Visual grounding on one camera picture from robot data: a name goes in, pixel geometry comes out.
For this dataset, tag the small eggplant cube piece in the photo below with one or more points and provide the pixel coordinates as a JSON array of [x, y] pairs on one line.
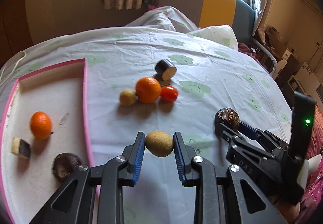
[[21, 148]]

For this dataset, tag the red tomato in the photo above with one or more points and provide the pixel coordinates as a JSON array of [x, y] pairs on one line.
[[169, 94]]

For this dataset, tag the dark taro root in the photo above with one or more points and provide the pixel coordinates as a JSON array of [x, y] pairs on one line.
[[64, 165], [228, 117]]

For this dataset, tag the dark red cloth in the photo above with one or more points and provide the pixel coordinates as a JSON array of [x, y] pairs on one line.
[[243, 48]]

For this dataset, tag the small kiwi behind oranges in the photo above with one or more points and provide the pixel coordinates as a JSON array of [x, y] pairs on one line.
[[127, 97]]

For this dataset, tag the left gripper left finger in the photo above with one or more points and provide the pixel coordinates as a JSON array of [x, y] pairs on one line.
[[73, 201]]

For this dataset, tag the person's right hand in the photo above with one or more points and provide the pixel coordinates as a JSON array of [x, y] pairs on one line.
[[289, 212]]

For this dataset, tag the grey yellow teal headboard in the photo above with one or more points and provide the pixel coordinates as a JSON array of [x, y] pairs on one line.
[[204, 13]]

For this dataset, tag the white bedside cabinet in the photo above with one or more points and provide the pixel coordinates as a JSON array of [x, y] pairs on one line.
[[282, 63]]

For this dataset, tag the tan kiwi fruit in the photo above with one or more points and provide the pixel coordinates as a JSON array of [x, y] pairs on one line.
[[159, 143]]

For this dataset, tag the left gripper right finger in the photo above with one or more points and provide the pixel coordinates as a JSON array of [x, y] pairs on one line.
[[222, 195]]

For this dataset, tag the white cloud pattern pillow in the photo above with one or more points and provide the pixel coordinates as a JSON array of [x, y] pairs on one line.
[[171, 19]]

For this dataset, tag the pink floral sleeve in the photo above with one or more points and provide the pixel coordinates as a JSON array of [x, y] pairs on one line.
[[313, 191]]

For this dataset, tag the large orange mandarin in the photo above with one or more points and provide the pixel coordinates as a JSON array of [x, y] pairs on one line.
[[148, 90]]

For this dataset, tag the grey metal bed rail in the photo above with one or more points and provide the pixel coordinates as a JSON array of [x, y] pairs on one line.
[[267, 54]]

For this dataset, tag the pink shallow box tray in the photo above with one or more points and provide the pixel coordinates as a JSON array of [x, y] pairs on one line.
[[60, 91]]

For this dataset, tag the white tablecloth green clouds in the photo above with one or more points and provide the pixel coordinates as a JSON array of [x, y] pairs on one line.
[[90, 93]]

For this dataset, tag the small orange mandarin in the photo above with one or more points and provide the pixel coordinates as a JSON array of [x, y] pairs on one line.
[[40, 125]]

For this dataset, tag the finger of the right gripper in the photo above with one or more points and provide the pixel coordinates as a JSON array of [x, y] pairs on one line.
[[248, 131], [232, 137]]

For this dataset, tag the round eggplant slice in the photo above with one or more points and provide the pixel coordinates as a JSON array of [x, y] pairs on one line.
[[165, 69]]

